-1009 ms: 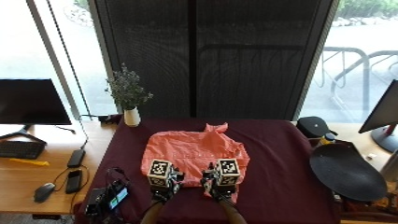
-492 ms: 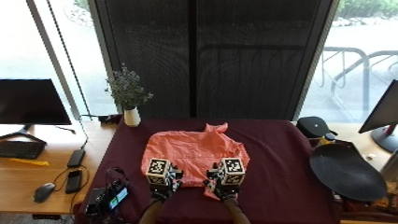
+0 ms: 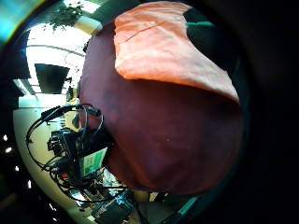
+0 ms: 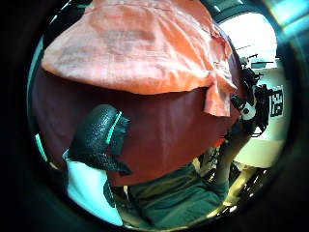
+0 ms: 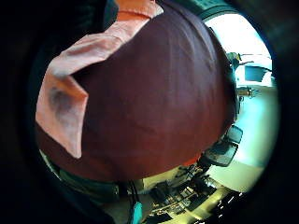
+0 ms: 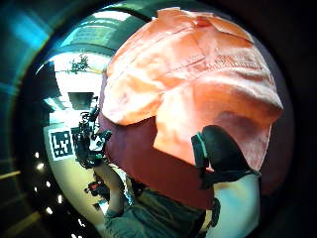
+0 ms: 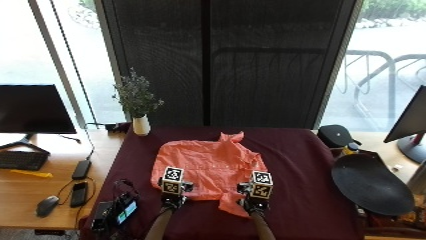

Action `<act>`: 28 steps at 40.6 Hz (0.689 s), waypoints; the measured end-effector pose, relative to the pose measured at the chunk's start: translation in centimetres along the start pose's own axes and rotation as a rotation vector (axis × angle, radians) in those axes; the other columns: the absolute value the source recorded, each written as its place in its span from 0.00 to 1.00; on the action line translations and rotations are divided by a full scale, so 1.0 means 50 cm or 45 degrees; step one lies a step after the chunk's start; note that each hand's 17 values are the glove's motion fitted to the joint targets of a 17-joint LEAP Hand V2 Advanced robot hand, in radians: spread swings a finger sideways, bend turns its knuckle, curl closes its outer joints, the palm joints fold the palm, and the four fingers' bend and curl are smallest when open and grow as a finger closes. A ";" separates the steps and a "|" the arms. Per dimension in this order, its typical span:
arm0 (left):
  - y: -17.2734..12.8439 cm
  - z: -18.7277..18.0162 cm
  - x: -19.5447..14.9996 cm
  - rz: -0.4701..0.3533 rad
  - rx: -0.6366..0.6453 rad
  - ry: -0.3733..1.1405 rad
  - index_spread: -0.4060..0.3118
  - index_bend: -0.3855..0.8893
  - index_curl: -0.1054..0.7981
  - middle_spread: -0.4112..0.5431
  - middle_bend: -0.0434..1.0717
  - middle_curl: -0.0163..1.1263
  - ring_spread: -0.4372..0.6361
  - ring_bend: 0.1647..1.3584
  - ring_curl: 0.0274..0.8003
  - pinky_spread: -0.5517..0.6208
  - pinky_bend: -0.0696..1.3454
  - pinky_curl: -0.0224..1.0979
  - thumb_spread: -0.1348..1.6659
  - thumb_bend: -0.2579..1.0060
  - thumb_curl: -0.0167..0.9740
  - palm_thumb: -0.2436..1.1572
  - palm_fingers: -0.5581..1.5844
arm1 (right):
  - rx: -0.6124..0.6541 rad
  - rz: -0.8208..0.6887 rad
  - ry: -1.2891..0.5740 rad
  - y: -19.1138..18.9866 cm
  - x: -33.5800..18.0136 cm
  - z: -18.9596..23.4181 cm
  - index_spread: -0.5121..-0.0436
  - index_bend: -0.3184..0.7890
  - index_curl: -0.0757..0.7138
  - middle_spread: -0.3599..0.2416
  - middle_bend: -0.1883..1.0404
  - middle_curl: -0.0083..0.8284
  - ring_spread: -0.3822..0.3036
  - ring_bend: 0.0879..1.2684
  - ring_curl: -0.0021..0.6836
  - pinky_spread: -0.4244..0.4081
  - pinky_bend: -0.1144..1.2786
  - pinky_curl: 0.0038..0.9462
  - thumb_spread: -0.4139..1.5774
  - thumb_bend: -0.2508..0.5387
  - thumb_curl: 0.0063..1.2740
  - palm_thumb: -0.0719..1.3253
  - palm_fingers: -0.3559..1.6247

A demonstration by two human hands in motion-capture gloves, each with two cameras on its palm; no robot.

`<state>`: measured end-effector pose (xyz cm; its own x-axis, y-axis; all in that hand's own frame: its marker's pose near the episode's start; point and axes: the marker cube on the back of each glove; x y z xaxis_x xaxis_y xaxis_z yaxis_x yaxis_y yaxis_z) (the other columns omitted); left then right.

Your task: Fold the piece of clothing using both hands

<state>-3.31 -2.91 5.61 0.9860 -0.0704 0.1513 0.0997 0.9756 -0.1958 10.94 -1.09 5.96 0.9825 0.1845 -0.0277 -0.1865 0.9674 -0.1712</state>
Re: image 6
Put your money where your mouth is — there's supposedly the the person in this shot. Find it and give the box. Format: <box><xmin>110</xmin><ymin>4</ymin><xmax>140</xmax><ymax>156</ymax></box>
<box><xmin>103</xmin><ymin>184</ymin><xmax>221</xmax><ymax>238</ymax></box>

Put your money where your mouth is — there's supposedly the orange cloth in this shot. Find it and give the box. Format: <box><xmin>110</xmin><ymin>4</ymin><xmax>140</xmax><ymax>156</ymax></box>
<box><xmin>100</xmin><ymin>7</ymin><xmax>284</xmax><ymax>173</ymax></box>

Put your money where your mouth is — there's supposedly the green potted plant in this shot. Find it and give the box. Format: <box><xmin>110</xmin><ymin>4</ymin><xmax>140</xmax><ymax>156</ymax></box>
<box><xmin>66</xmin><ymin>54</ymin><xmax>92</xmax><ymax>75</ymax></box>

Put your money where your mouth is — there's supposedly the white marker cube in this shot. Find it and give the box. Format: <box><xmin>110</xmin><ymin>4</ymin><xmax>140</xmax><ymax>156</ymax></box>
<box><xmin>48</xmin><ymin>127</ymin><xmax>75</xmax><ymax>162</ymax></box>

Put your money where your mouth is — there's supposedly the red and black wrist device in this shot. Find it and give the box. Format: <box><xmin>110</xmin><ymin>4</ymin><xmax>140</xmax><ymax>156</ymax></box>
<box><xmin>84</xmin><ymin>180</ymin><xmax>111</xmax><ymax>201</ymax></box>

